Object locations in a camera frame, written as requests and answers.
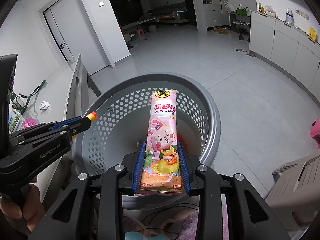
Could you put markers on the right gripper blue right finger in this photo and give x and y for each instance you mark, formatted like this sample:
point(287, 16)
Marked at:
point(249, 216)

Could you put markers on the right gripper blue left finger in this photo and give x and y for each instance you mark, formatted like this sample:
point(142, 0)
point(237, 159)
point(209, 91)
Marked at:
point(71, 215)

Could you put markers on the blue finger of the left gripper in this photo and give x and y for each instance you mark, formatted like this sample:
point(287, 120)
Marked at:
point(37, 132)
point(66, 122)

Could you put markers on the pink plastic mesh basket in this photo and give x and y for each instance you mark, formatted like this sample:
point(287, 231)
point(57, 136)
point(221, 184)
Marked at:
point(30, 122)

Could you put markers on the white paper ball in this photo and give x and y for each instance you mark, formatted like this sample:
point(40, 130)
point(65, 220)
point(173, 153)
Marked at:
point(44, 105)

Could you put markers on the yellow foam dart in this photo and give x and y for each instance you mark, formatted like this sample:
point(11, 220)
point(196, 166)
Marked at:
point(82, 124)

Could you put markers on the pink snack stick package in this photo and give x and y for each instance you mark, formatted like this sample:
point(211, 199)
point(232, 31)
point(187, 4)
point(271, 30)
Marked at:
point(161, 170)

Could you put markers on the person left hand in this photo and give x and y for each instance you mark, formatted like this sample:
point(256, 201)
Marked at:
point(26, 218)

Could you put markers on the milk powder can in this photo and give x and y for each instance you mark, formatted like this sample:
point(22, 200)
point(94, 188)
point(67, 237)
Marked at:
point(13, 120)

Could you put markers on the green white water bottle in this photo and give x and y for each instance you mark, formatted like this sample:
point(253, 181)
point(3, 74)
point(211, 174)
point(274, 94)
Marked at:
point(17, 102)

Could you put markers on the beige plastic stool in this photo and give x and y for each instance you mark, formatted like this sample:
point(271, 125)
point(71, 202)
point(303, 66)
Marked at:
point(294, 198)

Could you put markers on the grey perforated laundry basket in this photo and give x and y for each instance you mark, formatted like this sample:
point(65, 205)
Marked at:
point(123, 119)

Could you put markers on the grey door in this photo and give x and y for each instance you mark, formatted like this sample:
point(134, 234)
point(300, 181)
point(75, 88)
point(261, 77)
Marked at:
point(74, 35)

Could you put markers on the pink plastic stool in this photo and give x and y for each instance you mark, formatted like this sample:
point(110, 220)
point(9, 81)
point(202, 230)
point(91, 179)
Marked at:
point(315, 131)

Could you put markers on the small pink stool far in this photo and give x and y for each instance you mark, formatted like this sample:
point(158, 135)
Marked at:
point(140, 33)

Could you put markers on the grey cabinet row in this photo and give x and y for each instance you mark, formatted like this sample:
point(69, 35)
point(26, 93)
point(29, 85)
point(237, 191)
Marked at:
point(286, 47)

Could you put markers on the yellow box on counter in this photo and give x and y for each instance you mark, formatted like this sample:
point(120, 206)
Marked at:
point(312, 34)

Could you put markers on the white bottle on counter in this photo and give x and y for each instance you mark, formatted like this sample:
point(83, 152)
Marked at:
point(289, 17)

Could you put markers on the green handbag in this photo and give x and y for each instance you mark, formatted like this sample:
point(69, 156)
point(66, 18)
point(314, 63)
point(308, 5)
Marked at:
point(242, 11)

